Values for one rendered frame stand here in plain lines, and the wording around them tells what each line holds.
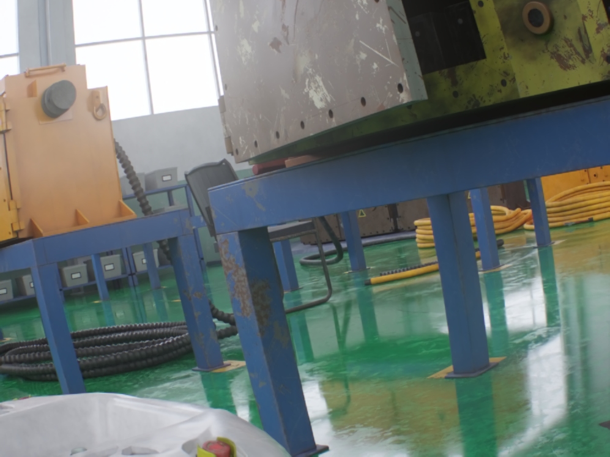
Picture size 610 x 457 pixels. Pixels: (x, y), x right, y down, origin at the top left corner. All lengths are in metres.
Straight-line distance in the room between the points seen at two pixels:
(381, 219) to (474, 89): 8.16
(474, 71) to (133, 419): 0.71
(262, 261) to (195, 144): 10.04
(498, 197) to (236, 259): 6.59
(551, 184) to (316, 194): 6.49
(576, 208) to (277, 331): 4.62
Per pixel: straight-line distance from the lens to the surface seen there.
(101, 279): 8.24
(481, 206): 4.59
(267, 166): 1.74
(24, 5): 10.98
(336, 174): 1.49
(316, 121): 1.27
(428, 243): 7.00
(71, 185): 3.29
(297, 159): 1.69
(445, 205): 2.22
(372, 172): 1.43
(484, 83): 1.22
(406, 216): 9.04
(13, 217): 3.02
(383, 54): 1.07
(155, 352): 3.50
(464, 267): 2.24
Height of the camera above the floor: 0.57
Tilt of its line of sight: 1 degrees down
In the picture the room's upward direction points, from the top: 11 degrees counter-clockwise
